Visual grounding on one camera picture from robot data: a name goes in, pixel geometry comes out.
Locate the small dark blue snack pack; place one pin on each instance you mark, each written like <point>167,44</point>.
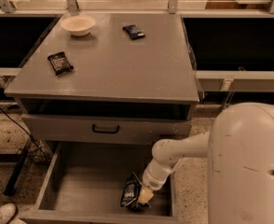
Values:
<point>133,31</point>

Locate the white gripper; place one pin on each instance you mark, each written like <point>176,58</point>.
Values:
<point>153,184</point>

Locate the open grey bottom drawer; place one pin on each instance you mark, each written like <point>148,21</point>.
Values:
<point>84,184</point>

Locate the blue chip bag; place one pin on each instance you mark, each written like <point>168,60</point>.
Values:
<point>131,193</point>

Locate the black snack packet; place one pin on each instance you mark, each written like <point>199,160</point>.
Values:
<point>59,63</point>

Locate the closed grey drawer front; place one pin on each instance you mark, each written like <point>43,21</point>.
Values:
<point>78,129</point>

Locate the grey drawer cabinet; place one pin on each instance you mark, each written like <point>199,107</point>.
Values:
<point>113,76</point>

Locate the black drawer handle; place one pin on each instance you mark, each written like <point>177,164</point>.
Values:
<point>106,130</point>

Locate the white bowl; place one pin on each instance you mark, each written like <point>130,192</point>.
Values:
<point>78,25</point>

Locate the white shoe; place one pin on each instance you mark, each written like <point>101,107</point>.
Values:
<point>7,212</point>

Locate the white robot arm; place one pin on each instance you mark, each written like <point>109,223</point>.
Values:
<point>239,149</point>

